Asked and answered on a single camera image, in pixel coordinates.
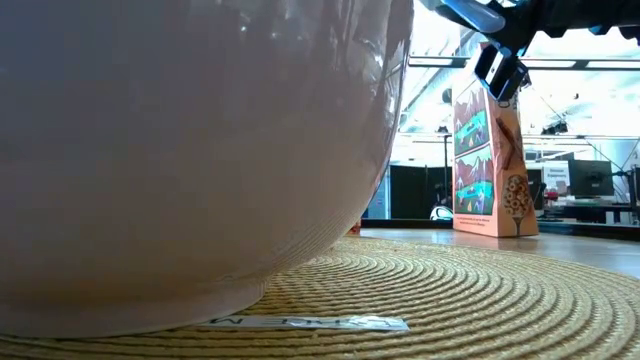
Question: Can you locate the colourful cereal box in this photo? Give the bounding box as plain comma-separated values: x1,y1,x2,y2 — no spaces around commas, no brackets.
451,42,541,239

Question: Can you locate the black background monitor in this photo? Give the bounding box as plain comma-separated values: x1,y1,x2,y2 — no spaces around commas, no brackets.
567,159,616,198

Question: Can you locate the white background sign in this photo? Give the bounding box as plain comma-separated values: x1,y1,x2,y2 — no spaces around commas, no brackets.
541,160,572,197

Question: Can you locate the round woven placemat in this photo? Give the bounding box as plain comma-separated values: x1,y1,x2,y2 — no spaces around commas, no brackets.
0,235,640,360

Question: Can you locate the white placemat label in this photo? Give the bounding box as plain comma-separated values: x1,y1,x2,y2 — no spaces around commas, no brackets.
198,314,411,333

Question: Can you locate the white bowl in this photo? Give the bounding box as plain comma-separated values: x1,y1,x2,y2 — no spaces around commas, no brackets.
0,0,416,340

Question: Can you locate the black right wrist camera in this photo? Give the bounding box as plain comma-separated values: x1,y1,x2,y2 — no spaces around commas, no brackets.
473,43,532,104

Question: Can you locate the black aluminium table rail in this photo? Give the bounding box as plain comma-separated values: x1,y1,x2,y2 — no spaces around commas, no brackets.
360,217,640,243

